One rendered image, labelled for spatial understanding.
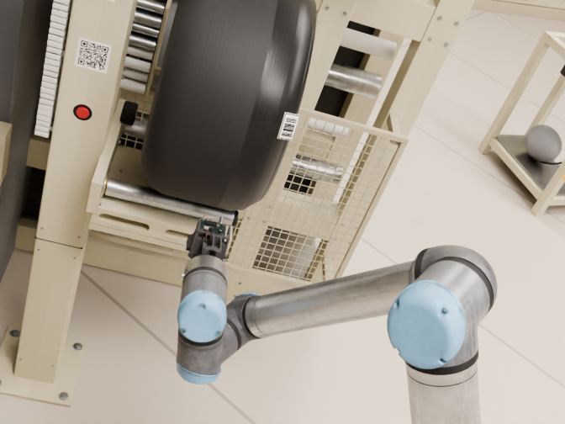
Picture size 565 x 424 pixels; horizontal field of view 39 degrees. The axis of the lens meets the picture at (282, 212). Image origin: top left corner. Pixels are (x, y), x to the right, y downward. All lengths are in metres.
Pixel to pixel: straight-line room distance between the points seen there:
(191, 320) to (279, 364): 1.51
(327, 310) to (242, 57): 0.57
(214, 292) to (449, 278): 0.50
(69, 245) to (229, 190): 0.61
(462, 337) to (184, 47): 0.88
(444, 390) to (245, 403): 1.65
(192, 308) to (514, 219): 3.10
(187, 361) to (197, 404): 1.19
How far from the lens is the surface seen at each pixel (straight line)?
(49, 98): 2.01
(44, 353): 2.61
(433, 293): 1.18
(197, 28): 1.72
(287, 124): 1.73
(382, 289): 1.40
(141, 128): 2.24
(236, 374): 2.90
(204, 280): 1.54
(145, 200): 2.02
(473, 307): 1.22
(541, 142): 4.63
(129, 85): 2.40
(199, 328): 1.51
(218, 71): 1.70
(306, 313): 1.52
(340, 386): 3.02
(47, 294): 2.42
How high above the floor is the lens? 2.17
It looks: 37 degrees down
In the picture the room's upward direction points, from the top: 22 degrees clockwise
